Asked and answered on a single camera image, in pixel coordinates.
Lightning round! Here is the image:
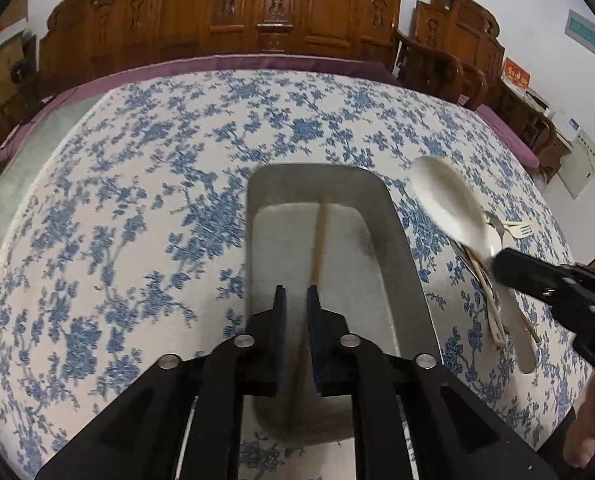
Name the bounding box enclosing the small cardboard box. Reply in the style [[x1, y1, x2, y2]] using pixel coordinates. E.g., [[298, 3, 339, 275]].
[[0, 0, 30, 48]]

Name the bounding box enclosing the white wall box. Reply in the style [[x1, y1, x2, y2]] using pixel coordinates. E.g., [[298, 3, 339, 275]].
[[557, 127, 595, 198]]

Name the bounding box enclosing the large white ladle spoon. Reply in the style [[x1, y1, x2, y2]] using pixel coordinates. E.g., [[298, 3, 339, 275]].
[[410, 156, 538, 376]]

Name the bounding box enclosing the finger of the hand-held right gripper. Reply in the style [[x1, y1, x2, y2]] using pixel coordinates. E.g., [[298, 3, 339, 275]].
[[496, 247, 578, 282], [490, 266, 554, 307]]

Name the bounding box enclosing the blue floral tablecloth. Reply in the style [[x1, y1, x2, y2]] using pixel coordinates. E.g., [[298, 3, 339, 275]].
[[0, 67, 595, 480]]

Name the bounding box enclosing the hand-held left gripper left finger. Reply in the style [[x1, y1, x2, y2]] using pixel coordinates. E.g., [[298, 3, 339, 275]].
[[34, 285, 288, 480]]

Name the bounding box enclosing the wooden chopstick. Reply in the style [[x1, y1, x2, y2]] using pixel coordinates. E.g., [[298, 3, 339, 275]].
[[290, 194, 333, 433], [513, 302, 542, 345]]

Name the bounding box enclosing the green framed wall sign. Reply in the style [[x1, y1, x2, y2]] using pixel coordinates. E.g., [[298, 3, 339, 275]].
[[566, 10, 595, 65]]

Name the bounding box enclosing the white plastic fork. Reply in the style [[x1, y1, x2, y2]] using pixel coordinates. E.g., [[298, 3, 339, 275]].
[[501, 221, 534, 240]]

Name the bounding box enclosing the dark metal utensil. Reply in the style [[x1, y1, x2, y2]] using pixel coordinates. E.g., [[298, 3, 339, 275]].
[[450, 239, 493, 301]]

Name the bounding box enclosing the white plastic utensil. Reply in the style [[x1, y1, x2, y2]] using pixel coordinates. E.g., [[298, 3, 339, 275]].
[[470, 255, 509, 350]]

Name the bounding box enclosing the carved wooden sofa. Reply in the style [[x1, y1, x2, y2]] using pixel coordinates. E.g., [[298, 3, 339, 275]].
[[37, 0, 403, 81]]

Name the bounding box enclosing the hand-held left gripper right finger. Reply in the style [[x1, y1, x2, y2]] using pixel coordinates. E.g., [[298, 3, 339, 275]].
[[307, 285, 561, 480]]

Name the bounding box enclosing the grey metal tray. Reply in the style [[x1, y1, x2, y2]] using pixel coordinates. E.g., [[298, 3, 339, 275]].
[[244, 162, 441, 446]]

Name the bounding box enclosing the red box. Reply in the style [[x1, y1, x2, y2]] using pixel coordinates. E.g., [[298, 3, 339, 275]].
[[502, 57, 532, 88]]

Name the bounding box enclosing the purple armchair cushion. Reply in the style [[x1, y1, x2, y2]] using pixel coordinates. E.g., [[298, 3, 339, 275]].
[[472, 104, 541, 170]]

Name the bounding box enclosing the carved wooden armchair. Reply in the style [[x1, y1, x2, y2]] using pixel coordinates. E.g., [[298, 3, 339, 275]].
[[395, 0, 508, 111]]

